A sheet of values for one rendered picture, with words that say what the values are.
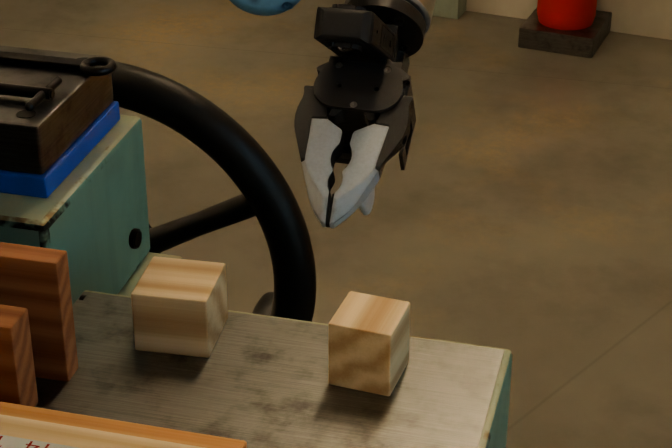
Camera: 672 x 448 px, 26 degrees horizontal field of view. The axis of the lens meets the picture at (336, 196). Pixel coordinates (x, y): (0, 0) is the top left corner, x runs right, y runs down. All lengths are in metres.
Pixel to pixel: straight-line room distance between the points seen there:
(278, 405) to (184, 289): 0.08
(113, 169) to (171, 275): 0.10
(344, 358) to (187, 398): 0.08
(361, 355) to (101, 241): 0.18
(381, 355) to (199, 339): 0.09
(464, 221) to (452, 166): 0.23
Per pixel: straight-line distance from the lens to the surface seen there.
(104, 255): 0.81
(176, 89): 0.92
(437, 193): 2.82
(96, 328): 0.76
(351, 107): 1.15
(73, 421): 0.63
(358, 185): 1.11
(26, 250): 0.70
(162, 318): 0.72
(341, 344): 0.69
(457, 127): 3.09
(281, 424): 0.68
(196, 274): 0.73
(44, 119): 0.75
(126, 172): 0.83
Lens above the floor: 1.31
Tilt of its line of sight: 28 degrees down
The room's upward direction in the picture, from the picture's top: straight up
